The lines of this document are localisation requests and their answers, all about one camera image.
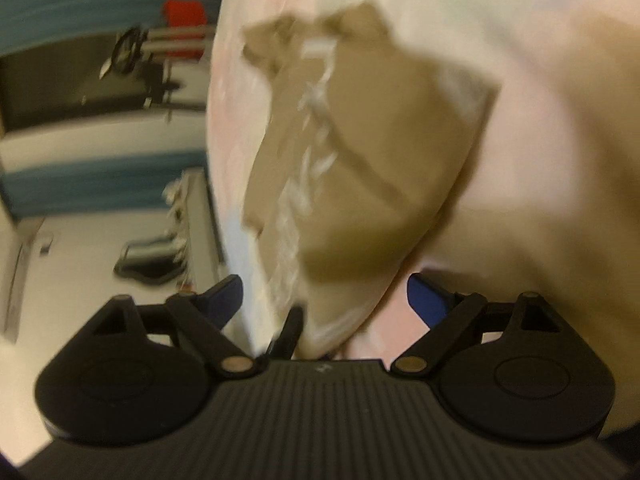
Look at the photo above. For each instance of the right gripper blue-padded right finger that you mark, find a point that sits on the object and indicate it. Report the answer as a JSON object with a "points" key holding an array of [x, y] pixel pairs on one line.
{"points": [[446, 314]]}

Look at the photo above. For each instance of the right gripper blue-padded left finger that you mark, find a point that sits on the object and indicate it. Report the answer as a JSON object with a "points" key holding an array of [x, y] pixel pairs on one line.
{"points": [[201, 318]]}

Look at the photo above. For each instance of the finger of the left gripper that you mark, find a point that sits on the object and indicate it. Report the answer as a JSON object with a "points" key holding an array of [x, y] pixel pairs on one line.
{"points": [[283, 346]]}

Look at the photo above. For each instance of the tan printed t-shirt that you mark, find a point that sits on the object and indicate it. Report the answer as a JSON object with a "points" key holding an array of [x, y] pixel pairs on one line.
{"points": [[363, 146]]}

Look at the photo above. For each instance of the white dressing table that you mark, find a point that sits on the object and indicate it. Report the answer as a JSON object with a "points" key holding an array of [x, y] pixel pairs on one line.
{"points": [[193, 222]]}

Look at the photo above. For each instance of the pastel tie-dye duvet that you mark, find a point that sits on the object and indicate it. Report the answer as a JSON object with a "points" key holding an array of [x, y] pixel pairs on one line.
{"points": [[548, 200]]}

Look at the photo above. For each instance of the blue curtain left panel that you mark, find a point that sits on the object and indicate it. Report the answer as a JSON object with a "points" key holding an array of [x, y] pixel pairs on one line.
{"points": [[55, 196]]}

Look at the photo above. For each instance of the dark window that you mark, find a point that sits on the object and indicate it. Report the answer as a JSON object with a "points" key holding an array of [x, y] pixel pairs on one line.
{"points": [[60, 82]]}

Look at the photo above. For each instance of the red bag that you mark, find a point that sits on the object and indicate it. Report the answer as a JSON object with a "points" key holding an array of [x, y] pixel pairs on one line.
{"points": [[185, 13]]}

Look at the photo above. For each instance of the wavy frame vanity mirror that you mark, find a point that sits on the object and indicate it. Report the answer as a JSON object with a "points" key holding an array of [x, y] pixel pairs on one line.
{"points": [[153, 262]]}

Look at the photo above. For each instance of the silver tripod with camera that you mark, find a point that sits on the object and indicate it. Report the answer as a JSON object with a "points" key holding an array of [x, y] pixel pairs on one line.
{"points": [[150, 54]]}

